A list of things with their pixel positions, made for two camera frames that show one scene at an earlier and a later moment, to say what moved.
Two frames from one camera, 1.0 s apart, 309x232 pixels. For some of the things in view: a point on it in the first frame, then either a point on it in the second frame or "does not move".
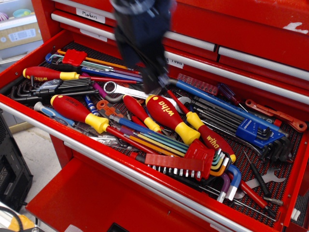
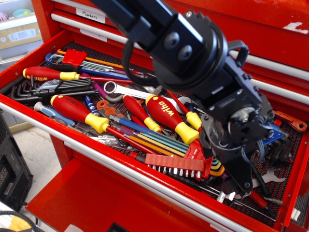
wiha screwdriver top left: (43, 73) does not move
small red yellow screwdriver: (136, 107) does not move
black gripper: (142, 28) -> (238, 119)
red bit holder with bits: (175, 165) does not move
